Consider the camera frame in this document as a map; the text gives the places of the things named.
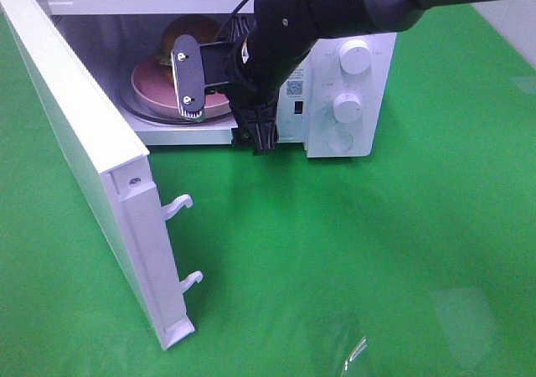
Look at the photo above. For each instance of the white microwave knob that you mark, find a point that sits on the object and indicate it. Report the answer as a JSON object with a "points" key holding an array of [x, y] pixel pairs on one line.
{"points": [[355, 56], [347, 108]]}

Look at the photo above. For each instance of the white microwave door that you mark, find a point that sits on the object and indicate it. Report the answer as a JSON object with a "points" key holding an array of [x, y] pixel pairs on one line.
{"points": [[109, 162]]}

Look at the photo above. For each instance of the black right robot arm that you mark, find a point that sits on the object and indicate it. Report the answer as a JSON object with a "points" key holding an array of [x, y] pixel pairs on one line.
{"points": [[343, 18]]}

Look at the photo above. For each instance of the white microwave oven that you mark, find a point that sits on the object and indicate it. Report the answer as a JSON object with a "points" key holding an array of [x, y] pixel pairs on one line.
{"points": [[111, 37]]}

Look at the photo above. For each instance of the glass microwave turntable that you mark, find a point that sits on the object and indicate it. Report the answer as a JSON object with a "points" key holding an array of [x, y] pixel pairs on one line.
{"points": [[129, 101]]}

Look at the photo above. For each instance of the pink round plate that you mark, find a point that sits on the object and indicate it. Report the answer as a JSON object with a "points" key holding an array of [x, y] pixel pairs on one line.
{"points": [[155, 84]]}

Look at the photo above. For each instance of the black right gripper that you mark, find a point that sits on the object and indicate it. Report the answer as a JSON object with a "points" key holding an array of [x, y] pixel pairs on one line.
{"points": [[267, 51]]}

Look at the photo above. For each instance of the white warning sticker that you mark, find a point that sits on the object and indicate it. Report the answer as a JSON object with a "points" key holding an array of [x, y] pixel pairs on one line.
{"points": [[297, 84]]}

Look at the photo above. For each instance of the burger with lettuce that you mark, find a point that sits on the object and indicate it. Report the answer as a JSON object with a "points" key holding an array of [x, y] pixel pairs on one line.
{"points": [[204, 29]]}

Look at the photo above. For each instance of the round white door button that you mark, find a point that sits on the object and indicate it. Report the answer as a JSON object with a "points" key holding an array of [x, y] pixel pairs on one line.
{"points": [[340, 141]]}

